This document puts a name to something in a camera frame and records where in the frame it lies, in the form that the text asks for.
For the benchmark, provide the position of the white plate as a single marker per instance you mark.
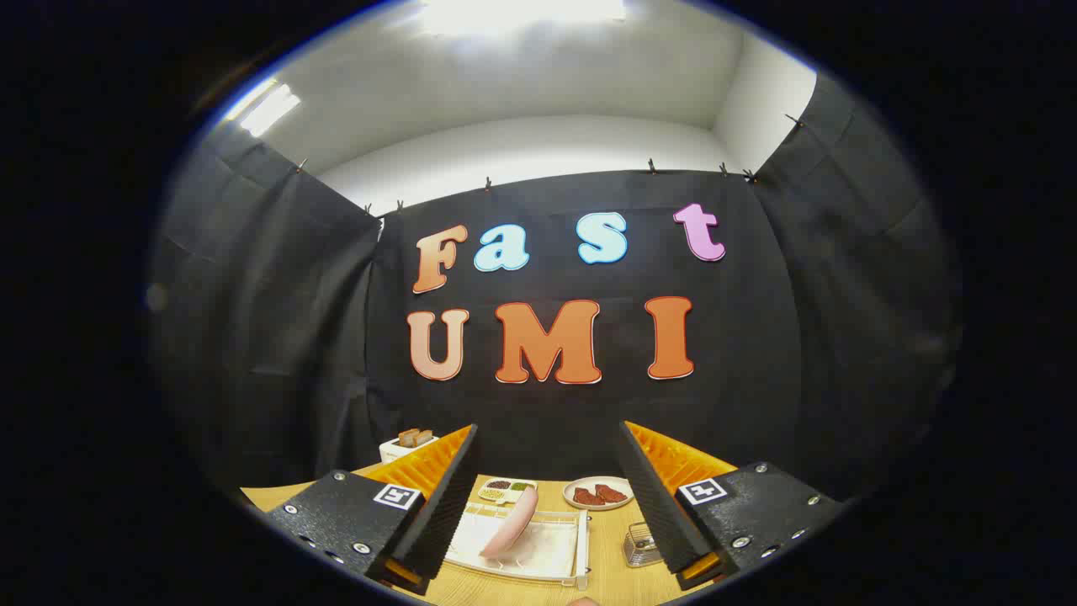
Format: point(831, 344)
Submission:
point(589, 507)

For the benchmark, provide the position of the pink plate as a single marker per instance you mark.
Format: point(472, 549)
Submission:
point(513, 526)

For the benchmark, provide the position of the ceiling light panel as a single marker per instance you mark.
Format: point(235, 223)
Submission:
point(522, 13)
point(267, 108)

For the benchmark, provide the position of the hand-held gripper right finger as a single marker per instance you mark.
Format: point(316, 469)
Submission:
point(656, 505)

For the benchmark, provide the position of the white toaster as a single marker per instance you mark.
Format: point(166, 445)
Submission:
point(395, 453)

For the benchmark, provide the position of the red meat pieces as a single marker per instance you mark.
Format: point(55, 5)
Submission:
point(602, 495)

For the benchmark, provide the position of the white divided condiment dish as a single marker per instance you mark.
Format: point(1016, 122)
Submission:
point(506, 489)

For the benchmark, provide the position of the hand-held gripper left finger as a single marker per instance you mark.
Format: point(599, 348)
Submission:
point(446, 505)

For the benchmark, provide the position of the black backdrop cloth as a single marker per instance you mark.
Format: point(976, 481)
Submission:
point(757, 353)

